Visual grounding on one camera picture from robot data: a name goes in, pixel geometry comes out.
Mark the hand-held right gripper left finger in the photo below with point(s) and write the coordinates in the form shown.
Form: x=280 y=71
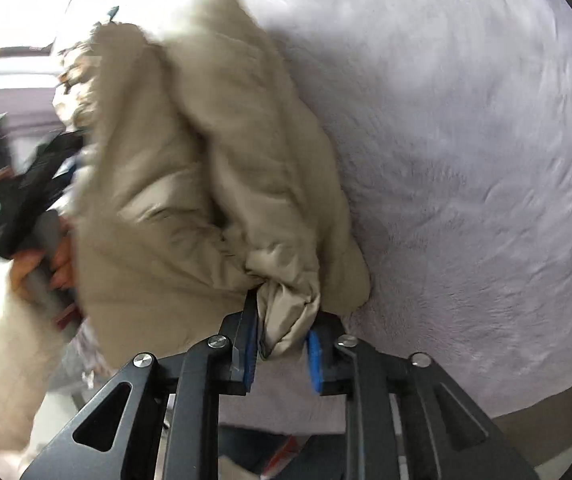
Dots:
x=251 y=360

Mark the beige quilted coat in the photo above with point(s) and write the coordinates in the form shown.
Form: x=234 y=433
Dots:
x=190 y=160

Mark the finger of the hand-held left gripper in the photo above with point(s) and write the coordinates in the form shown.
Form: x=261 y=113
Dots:
x=58 y=152

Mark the person's left hand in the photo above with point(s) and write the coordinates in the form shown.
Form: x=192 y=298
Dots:
x=63 y=265

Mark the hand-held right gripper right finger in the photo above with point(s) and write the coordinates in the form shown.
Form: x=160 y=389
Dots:
x=316 y=365

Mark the brown and cream stuffed toy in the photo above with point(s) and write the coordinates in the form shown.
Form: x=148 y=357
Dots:
x=68 y=85

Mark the person's left forearm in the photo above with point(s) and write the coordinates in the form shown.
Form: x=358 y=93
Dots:
x=10 y=360

